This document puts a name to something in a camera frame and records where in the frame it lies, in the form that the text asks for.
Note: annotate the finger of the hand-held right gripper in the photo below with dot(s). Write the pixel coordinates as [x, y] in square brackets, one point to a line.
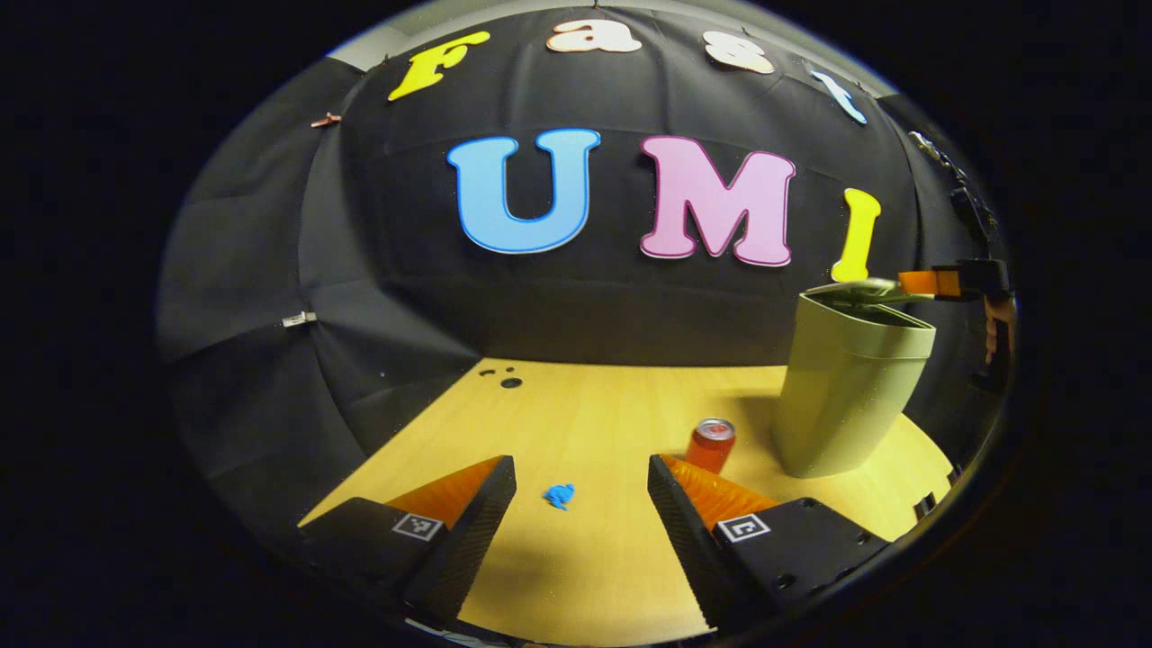
[918, 283]

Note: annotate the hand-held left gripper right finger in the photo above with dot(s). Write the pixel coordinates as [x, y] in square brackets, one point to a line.
[688, 531]

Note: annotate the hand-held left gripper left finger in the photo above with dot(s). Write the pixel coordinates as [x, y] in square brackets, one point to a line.
[472, 531]

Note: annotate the red pop can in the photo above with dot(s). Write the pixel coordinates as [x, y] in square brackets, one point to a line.
[711, 447]

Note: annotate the blue paper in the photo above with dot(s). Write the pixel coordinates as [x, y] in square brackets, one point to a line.
[559, 496]

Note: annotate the green desktop garbage bin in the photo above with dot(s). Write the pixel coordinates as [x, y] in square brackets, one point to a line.
[846, 387]

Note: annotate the wooden desktop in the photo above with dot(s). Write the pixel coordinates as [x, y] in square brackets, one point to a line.
[612, 423]

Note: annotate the small black clamp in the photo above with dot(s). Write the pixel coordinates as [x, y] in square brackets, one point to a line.
[925, 506]

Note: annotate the black backdrop cloth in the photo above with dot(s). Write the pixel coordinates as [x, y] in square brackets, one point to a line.
[585, 297]

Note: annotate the silver cloth clip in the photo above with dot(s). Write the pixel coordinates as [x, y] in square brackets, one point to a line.
[299, 319]

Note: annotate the copper cloth clip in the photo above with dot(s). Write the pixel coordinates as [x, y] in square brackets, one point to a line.
[326, 120]

